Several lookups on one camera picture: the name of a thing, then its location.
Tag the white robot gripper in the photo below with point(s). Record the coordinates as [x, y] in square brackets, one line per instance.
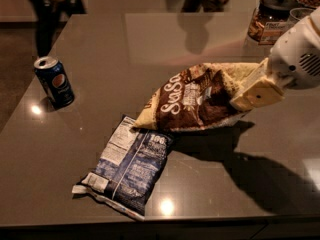
[293, 55]

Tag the brown sea salt chip bag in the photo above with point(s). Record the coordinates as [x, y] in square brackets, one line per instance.
[197, 98]

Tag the blue chip bag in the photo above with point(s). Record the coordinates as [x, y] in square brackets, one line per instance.
[128, 169]

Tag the glass snack jar black lid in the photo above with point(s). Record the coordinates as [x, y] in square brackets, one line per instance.
[269, 20]

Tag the clear glass container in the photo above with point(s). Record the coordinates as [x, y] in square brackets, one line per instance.
[298, 14]

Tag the blue Pepsi soda can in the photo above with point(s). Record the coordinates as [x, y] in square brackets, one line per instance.
[53, 78]

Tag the person in dark clothes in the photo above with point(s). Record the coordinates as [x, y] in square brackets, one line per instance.
[48, 14]

